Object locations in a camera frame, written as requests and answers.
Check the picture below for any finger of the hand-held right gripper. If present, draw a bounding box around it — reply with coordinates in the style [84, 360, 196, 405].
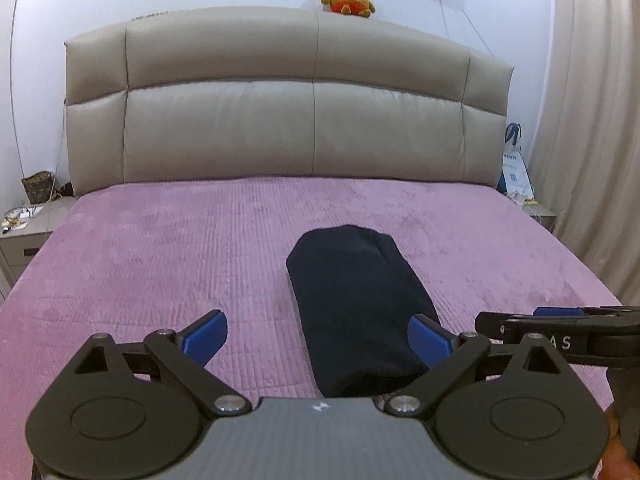
[475, 311, 590, 357]
[532, 305, 623, 318]

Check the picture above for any brown woven basket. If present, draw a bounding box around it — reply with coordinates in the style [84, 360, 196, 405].
[21, 171, 56, 205]

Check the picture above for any beige leather headboard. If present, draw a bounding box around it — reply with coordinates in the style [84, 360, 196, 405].
[64, 6, 516, 200]

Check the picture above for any beige curtain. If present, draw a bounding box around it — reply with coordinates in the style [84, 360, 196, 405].
[525, 0, 640, 308]

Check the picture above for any grey nightstand with drawer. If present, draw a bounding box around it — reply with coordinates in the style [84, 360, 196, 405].
[0, 195, 79, 292]

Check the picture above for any pink quilted bedspread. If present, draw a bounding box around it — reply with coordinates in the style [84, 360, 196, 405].
[0, 176, 626, 466]

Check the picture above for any navy blue hoodie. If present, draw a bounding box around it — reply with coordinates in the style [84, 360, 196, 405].
[285, 225, 442, 400]

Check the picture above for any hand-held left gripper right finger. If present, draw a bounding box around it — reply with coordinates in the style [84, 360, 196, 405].
[385, 312, 571, 418]

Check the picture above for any thin grey wall cable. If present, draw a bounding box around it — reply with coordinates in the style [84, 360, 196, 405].
[9, 0, 32, 181]
[429, 0, 497, 59]

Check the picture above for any person's right hand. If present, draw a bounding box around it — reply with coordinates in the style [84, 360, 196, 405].
[597, 402, 640, 480]

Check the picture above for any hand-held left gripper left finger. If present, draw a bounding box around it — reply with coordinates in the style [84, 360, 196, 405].
[75, 309, 251, 417]

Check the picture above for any white shopping bag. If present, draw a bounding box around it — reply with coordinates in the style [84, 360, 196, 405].
[497, 122, 536, 207]

